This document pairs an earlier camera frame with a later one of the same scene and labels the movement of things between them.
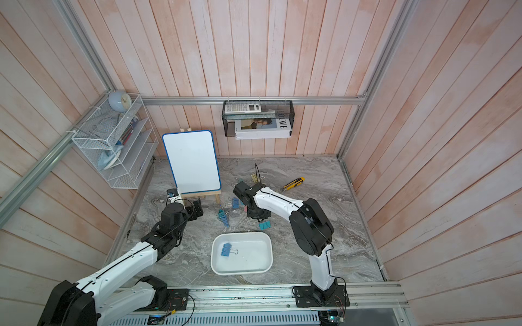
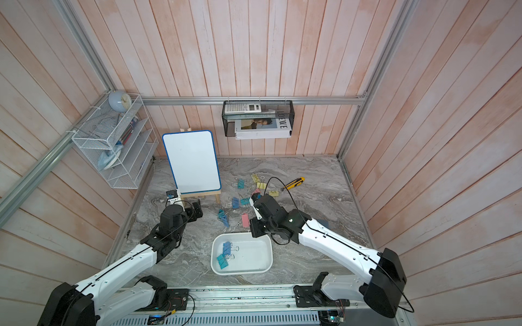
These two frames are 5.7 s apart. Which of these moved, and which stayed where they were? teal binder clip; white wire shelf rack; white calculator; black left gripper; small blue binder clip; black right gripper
Moved: teal binder clip; black right gripper
Stayed: small blue binder clip; white wire shelf rack; white calculator; black left gripper
